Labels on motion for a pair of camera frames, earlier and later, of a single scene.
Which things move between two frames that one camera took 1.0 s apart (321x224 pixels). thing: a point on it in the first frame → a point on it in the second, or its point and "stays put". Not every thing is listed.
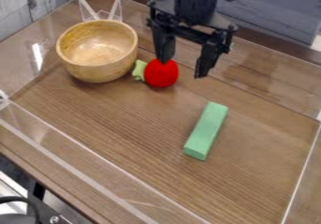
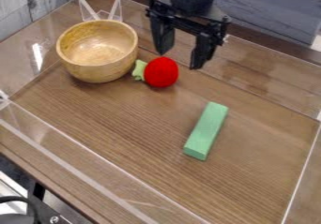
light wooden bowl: [96, 50] stays put
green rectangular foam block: [206, 129] stays put
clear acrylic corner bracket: [90, 15] stays put
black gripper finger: [216, 46] → [203, 49]
